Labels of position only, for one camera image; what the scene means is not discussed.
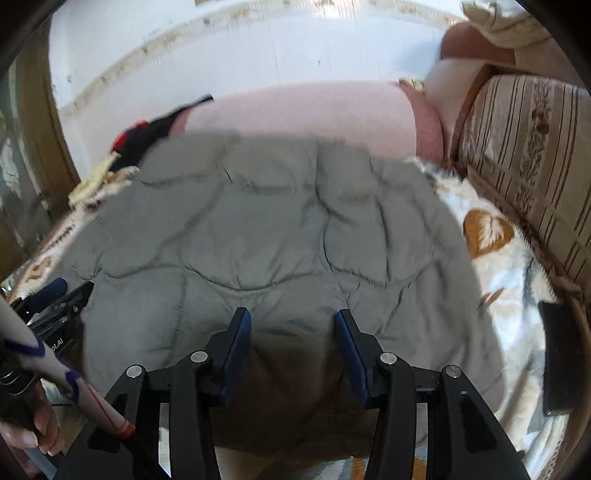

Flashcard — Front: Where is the cream leaf-print blanket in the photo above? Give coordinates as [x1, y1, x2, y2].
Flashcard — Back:
[2, 161, 569, 479]

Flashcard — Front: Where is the left hand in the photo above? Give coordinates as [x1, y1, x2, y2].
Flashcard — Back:
[0, 382, 66, 476]

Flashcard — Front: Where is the red garment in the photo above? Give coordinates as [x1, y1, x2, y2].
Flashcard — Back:
[111, 120, 148, 151]

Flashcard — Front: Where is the cream frilled pillow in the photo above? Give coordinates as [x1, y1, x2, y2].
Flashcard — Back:
[461, 0, 551, 49]

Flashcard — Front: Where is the brown wooden door frame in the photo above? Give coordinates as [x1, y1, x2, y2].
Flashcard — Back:
[16, 21, 80, 204]

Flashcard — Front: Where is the grey quilted hooded jacket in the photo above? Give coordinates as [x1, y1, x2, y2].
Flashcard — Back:
[54, 133, 504, 459]

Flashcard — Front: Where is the black garment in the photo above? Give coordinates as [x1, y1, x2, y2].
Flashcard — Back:
[111, 94, 213, 172]

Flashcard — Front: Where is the black phone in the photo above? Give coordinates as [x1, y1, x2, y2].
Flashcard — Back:
[538, 301, 582, 417]

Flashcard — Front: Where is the striped beige sofa cushion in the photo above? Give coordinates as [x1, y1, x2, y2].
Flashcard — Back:
[451, 64, 590, 295]

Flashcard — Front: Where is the yellow patterned cloth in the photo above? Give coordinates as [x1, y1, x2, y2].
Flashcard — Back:
[68, 152, 120, 210]

